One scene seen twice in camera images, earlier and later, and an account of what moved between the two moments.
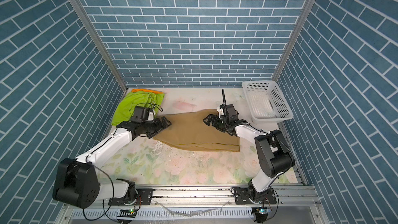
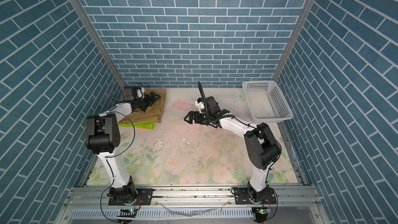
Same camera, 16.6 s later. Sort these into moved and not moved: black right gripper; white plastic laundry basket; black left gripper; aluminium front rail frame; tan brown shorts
Moved: tan brown shorts; black left gripper; black right gripper
Not moved: aluminium front rail frame; white plastic laundry basket
